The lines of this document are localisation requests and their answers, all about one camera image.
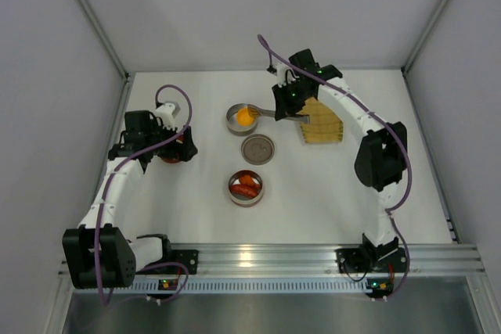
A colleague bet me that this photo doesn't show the red round lid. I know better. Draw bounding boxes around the red round lid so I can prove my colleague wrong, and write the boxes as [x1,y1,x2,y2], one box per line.
[158,137,183,164]

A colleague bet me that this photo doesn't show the metal tongs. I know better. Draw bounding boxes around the metal tongs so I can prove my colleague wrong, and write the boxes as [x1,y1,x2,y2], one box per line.
[247,104,310,124]

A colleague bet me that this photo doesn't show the orange round food piece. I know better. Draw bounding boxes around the orange round food piece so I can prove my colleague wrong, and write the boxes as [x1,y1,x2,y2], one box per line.
[236,108,255,127]

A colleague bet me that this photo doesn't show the red fried chicken piece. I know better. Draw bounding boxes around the red fried chicken piece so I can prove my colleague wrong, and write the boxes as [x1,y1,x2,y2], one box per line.
[239,174,261,187]

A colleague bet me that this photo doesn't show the red sausage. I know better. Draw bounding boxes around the red sausage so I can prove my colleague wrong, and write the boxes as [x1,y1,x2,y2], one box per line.
[229,184,259,199]

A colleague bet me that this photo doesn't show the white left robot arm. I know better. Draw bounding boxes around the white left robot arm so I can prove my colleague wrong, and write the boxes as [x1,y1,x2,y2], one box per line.
[62,102,197,289]

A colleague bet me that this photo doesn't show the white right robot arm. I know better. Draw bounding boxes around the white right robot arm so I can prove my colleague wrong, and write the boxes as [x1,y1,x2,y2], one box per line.
[268,49,413,269]

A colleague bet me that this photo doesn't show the woven bamboo tray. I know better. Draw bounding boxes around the woven bamboo tray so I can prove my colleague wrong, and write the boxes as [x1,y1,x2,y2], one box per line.
[300,98,344,144]

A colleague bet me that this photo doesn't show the beige metal container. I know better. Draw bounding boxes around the beige metal container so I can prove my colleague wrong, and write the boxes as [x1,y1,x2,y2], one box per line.
[225,103,258,136]

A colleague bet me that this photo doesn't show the beige round lid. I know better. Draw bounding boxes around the beige round lid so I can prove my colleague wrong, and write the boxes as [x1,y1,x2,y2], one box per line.
[240,134,275,165]

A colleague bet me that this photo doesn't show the red metal container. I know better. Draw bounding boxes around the red metal container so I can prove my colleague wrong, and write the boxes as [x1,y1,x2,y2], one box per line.
[227,170,265,207]

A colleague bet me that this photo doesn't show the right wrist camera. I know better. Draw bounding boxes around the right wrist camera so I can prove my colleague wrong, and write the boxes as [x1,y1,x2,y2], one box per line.
[267,63,290,87]

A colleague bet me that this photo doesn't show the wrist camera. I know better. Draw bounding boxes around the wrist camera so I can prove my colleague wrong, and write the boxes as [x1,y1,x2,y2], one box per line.
[267,63,290,87]
[153,102,180,131]

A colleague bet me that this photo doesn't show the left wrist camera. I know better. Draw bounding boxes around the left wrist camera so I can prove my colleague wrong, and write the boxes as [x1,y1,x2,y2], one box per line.
[153,102,180,131]

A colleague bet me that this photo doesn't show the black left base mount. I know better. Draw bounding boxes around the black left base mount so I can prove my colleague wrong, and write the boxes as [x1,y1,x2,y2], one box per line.
[171,249,200,275]

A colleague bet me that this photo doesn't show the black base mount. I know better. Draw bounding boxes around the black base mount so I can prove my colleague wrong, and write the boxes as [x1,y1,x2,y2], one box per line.
[335,246,409,275]
[171,249,200,275]

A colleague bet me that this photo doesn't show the grey slotted cable duct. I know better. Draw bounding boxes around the grey slotted cable duct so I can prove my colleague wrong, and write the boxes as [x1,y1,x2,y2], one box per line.
[126,277,380,294]

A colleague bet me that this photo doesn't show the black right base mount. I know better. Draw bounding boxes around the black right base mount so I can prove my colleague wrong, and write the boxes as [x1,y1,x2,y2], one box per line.
[335,246,409,275]

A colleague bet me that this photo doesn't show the aluminium rail frame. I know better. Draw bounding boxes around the aluminium rail frame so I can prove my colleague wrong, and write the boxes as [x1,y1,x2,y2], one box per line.
[58,242,486,276]

